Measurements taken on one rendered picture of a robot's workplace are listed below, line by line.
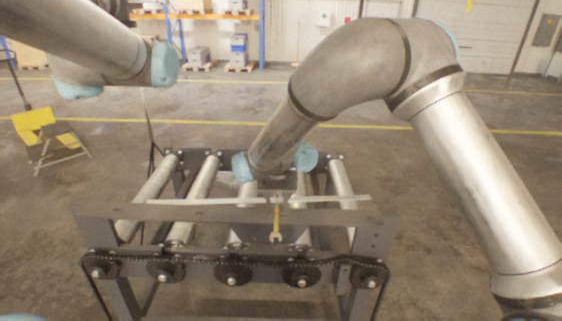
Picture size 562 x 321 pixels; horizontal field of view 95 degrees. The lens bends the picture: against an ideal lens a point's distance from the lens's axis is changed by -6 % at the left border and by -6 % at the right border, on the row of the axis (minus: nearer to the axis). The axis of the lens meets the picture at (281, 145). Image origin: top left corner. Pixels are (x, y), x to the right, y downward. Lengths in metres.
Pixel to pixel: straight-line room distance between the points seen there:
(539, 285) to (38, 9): 0.59
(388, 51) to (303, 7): 9.51
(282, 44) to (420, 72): 9.55
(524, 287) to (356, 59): 0.34
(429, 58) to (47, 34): 0.44
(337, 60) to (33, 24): 0.31
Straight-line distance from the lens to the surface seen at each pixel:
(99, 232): 1.41
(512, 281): 0.46
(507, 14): 12.31
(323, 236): 1.57
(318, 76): 0.37
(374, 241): 1.26
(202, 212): 1.13
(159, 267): 1.35
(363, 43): 0.37
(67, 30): 0.36
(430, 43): 0.44
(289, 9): 9.85
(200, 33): 10.28
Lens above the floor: 1.89
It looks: 27 degrees down
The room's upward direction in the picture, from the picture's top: 2 degrees clockwise
